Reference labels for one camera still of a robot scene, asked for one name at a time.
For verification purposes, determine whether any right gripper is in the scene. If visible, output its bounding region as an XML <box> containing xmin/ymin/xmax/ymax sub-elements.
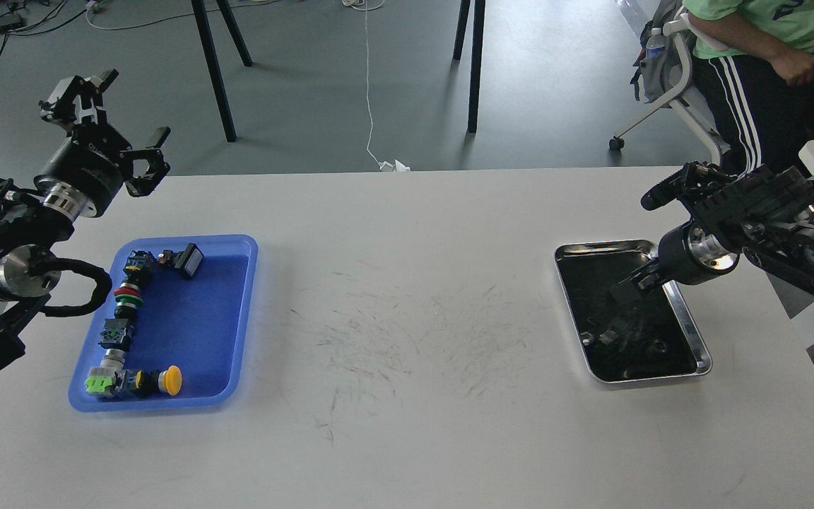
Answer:
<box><xmin>610</xmin><ymin>222</ymin><xmax>740</xmax><ymax>306</ymax></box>

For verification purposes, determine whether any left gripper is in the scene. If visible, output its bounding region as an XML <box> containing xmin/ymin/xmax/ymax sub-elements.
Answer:
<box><xmin>34</xmin><ymin>69</ymin><xmax>172</xmax><ymax>219</ymax></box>

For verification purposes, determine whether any small black gear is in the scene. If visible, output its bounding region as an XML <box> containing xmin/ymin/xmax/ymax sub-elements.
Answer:
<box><xmin>598</xmin><ymin>328</ymin><xmax>620</xmax><ymax>345</ymax></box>
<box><xmin>647</xmin><ymin>339</ymin><xmax>668</xmax><ymax>356</ymax></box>

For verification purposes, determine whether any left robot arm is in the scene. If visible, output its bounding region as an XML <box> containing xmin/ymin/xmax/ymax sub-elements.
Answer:
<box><xmin>0</xmin><ymin>69</ymin><xmax>170</xmax><ymax>371</ymax></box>

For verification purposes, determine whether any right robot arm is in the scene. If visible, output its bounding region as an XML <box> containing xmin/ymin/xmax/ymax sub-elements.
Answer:
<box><xmin>610</xmin><ymin>162</ymin><xmax>814</xmax><ymax>306</ymax></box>

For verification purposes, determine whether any metal tray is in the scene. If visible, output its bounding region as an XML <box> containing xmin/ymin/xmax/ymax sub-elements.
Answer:
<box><xmin>553</xmin><ymin>240</ymin><xmax>714</xmax><ymax>389</ymax></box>

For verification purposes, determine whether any black table leg left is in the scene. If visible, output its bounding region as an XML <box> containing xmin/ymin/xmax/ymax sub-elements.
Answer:
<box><xmin>190</xmin><ymin>0</ymin><xmax>253</xmax><ymax>143</ymax></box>

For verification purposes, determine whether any black table leg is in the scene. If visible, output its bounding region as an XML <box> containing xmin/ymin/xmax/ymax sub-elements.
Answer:
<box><xmin>190</xmin><ymin>0</ymin><xmax>253</xmax><ymax>143</ymax></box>
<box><xmin>452</xmin><ymin>0</ymin><xmax>487</xmax><ymax>134</ymax></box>

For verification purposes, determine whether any black square push button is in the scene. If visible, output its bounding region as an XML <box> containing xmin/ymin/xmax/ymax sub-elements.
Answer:
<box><xmin>156</xmin><ymin>242</ymin><xmax>204</xmax><ymax>280</ymax></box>

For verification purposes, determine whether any red green indicator stack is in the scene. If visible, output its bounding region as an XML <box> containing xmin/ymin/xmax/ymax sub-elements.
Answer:
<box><xmin>112</xmin><ymin>281</ymin><xmax>144</xmax><ymax>320</ymax></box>

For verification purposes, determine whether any blue plastic tray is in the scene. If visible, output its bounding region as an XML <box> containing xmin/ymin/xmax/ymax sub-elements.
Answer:
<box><xmin>68</xmin><ymin>235</ymin><xmax>259</xmax><ymax>412</ymax></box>

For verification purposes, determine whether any white office chair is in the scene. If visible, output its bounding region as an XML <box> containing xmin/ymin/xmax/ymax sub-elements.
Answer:
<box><xmin>608</xmin><ymin>1</ymin><xmax>728</xmax><ymax>165</ymax></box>

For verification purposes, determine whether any seated person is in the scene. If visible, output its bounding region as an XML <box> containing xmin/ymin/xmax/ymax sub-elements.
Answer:
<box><xmin>683</xmin><ymin>1</ymin><xmax>814</xmax><ymax>175</ymax></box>

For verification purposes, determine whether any yellow push button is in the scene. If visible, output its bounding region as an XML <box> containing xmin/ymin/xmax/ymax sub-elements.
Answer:
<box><xmin>129</xmin><ymin>365</ymin><xmax>183</xmax><ymax>397</ymax></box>

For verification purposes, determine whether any black table leg right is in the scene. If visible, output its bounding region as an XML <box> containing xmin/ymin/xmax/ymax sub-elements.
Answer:
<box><xmin>452</xmin><ymin>0</ymin><xmax>487</xmax><ymax>134</ymax></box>

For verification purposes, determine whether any blue black switch block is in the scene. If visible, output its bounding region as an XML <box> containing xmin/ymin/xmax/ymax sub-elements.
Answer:
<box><xmin>124</xmin><ymin>250</ymin><xmax>159</xmax><ymax>288</ymax></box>

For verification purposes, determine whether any black green switch block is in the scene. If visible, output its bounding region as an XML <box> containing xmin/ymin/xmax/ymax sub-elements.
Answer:
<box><xmin>99</xmin><ymin>318</ymin><xmax>136</xmax><ymax>352</ymax></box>

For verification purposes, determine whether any green switch component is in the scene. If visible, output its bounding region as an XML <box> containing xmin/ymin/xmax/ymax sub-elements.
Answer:
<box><xmin>84</xmin><ymin>349</ymin><xmax>132</xmax><ymax>399</ymax></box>

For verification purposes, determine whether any white cable on floor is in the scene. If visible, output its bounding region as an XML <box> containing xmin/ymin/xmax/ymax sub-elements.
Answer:
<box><xmin>341</xmin><ymin>0</ymin><xmax>411</xmax><ymax>172</ymax></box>

